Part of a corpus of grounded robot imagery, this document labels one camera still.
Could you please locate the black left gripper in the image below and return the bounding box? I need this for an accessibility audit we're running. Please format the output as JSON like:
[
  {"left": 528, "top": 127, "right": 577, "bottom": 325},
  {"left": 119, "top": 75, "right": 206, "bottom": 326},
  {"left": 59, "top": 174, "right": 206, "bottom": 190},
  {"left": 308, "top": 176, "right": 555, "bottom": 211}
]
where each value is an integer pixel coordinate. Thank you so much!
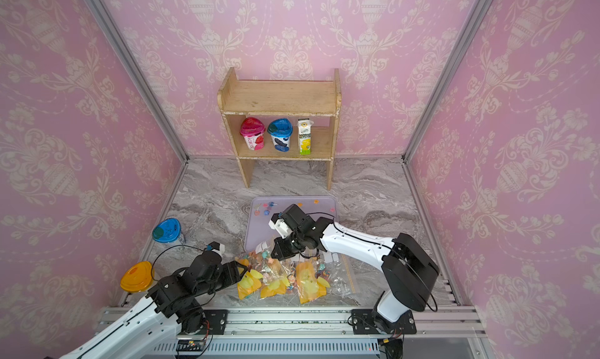
[{"left": 195, "top": 260, "right": 251, "bottom": 297}]

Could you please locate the ziploc candy bag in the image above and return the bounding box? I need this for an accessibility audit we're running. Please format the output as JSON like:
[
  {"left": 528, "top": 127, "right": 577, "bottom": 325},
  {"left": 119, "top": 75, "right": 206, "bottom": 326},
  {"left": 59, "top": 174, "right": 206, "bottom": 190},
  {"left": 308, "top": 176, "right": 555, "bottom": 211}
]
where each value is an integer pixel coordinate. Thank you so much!
[
  {"left": 236, "top": 253, "right": 263, "bottom": 301},
  {"left": 259, "top": 256, "right": 296, "bottom": 299},
  {"left": 293, "top": 253, "right": 359, "bottom": 304}
]

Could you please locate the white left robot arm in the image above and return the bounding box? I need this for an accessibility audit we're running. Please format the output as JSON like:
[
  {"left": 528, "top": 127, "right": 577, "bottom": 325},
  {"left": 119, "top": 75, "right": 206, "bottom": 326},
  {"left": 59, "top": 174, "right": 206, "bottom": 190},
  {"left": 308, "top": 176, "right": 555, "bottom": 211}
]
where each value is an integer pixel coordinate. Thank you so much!
[{"left": 64, "top": 251, "right": 248, "bottom": 358}]

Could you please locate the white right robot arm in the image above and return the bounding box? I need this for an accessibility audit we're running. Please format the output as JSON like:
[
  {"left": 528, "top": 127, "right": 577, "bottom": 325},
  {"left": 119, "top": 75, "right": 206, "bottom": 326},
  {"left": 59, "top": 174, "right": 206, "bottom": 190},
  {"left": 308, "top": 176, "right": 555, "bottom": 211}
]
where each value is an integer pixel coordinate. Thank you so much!
[{"left": 269, "top": 204, "right": 440, "bottom": 330}]

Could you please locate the lavender plastic tray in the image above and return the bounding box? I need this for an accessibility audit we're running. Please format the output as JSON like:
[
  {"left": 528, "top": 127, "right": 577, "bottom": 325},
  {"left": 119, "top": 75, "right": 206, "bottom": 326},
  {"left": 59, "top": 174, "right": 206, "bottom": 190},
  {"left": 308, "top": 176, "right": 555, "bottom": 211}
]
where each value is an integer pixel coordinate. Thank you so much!
[{"left": 243, "top": 195, "right": 338, "bottom": 253}]

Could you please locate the blue lid cup on table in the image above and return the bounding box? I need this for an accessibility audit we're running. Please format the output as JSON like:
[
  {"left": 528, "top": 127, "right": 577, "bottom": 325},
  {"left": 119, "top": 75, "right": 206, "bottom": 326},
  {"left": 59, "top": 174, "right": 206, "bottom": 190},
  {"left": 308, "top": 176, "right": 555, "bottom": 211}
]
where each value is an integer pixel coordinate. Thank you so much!
[{"left": 152, "top": 218, "right": 184, "bottom": 244}]

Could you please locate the orange lid cup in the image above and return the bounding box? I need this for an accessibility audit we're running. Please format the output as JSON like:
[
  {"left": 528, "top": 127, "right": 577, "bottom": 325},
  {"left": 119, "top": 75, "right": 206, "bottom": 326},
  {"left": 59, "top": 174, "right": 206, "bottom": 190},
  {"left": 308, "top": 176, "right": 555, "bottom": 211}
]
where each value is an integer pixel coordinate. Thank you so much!
[{"left": 120, "top": 262, "right": 154, "bottom": 293}]

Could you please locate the blue lid yogurt cup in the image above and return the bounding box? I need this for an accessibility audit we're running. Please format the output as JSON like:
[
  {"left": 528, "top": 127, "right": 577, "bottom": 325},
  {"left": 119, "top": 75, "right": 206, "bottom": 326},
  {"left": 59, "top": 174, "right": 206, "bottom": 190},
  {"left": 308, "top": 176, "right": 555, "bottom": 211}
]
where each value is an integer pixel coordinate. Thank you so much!
[{"left": 267, "top": 118, "right": 293, "bottom": 152}]

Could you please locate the green white juice carton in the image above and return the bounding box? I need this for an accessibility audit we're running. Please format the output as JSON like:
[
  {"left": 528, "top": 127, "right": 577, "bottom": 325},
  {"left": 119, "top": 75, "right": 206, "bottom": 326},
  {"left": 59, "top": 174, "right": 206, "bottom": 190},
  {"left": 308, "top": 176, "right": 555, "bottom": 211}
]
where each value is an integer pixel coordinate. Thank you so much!
[{"left": 298, "top": 118, "right": 313, "bottom": 155}]

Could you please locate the pink lid yogurt cup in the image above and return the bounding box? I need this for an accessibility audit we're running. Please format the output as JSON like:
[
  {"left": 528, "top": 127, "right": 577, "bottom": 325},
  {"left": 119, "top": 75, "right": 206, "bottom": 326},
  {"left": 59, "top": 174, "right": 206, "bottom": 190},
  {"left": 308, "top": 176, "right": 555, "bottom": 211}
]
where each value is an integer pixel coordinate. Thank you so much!
[{"left": 240, "top": 117, "right": 266, "bottom": 151}]

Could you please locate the wooden shelf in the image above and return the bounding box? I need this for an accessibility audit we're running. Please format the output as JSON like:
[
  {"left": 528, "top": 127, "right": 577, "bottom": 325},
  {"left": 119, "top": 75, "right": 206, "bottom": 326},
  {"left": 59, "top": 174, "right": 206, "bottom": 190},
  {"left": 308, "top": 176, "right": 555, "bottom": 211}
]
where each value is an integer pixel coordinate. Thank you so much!
[{"left": 217, "top": 67, "right": 342, "bottom": 191}]

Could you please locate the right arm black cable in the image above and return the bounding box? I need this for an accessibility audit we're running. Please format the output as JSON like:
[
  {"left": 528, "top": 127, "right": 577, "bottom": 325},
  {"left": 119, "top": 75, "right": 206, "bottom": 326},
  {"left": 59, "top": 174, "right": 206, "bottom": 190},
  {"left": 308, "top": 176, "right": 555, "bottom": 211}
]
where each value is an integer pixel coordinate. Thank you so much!
[{"left": 308, "top": 211, "right": 439, "bottom": 313}]

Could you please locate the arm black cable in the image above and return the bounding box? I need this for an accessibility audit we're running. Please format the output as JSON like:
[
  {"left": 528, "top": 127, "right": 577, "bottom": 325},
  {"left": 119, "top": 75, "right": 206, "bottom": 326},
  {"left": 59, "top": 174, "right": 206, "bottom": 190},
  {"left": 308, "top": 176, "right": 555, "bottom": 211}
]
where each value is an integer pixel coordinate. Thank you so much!
[
  {"left": 308, "top": 211, "right": 439, "bottom": 313},
  {"left": 149, "top": 244, "right": 207, "bottom": 282}
]

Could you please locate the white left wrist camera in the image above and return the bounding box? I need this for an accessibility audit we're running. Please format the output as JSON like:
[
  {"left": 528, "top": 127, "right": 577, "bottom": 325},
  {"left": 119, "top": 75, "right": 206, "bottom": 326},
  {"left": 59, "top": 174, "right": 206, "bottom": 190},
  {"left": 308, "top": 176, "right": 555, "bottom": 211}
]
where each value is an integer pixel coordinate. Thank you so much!
[{"left": 206, "top": 241, "right": 225, "bottom": 257}]

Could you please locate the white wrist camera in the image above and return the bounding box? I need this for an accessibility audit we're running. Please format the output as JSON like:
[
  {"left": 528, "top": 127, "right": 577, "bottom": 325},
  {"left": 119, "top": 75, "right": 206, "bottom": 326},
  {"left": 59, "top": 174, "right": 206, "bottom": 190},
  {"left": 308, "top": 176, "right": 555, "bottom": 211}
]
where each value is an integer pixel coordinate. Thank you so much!
[
  {"left": 206, "top": 241, "right": 225, "bottom": 257},
  {"left": 269, "top": 213, "right": 292, "bottom": 238}
]

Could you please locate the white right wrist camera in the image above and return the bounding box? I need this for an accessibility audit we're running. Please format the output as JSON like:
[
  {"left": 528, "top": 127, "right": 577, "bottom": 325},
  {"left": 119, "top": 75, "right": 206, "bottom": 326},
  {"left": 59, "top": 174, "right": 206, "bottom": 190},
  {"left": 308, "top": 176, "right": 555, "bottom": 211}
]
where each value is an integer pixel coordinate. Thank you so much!
[{"left": 269, "top": 213, "right": 292, "bottom": 238}]

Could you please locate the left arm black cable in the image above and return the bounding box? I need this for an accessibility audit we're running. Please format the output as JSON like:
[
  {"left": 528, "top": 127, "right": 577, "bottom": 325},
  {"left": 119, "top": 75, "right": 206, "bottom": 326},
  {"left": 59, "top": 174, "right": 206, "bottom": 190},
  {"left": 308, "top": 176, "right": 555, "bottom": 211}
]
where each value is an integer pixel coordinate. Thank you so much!
[{"left": 149, "top": 244, "right": 207, "bottom": 282}]

